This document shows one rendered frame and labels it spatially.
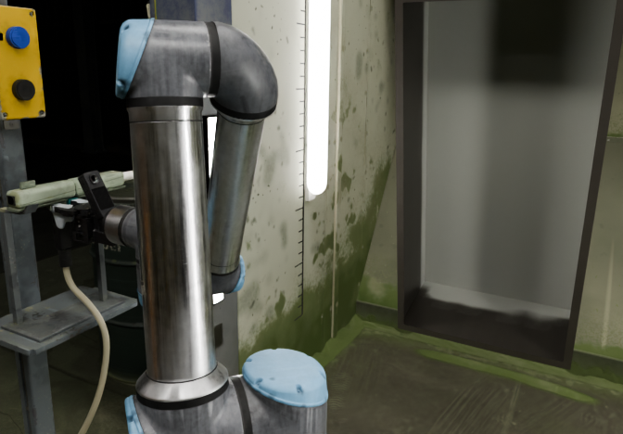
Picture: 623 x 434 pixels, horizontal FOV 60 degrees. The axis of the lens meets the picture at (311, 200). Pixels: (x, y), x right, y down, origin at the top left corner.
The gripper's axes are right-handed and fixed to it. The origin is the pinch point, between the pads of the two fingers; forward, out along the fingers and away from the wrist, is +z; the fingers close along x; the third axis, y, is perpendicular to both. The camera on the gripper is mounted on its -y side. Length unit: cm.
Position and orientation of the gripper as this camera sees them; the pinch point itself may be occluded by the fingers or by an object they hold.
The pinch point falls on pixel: (57, 202)
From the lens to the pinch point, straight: 145.9
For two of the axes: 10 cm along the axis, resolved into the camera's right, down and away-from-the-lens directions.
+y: -0.2, 9.6, 2.7
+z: -8.8, -1.4, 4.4
